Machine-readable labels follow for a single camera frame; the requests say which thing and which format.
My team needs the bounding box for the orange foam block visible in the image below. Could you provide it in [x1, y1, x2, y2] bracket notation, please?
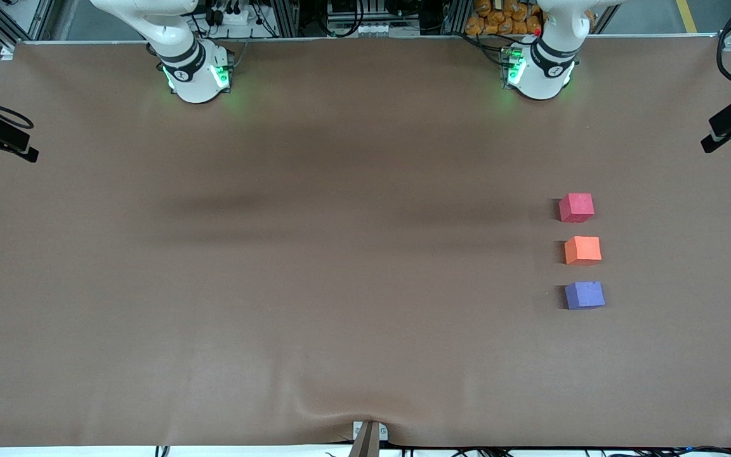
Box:
[563, 235, 603, 265]

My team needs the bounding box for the red foam block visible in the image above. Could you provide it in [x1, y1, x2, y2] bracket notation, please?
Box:
[558, 193, 595, 223]

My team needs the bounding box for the purple foam block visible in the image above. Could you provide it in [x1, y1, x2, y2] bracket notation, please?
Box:
[563, 281, 606, 310]

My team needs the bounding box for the bag of orange items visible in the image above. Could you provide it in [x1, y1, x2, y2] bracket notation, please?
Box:
[465, 0, 595, 36]

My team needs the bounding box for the white power strip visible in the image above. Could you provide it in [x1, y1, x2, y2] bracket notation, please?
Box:
[204, 3, 252, 26]

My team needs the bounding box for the black electronics box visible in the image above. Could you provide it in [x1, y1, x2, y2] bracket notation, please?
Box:
[327, 0, 366, 20]

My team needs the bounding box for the brown table mat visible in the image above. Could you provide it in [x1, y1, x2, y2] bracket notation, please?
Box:
[0, 35, 731, 448]

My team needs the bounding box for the black base cable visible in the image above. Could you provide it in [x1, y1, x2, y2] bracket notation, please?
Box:
[459, 32, 506, 65]

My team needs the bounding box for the aluminium frame post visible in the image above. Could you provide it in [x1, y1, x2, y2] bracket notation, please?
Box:
[443, 0, 468, 36]
[273, 0, 300, 37]

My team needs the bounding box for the metal clamp bracket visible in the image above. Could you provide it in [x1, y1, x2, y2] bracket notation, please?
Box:
[353, 421, 389, 442]

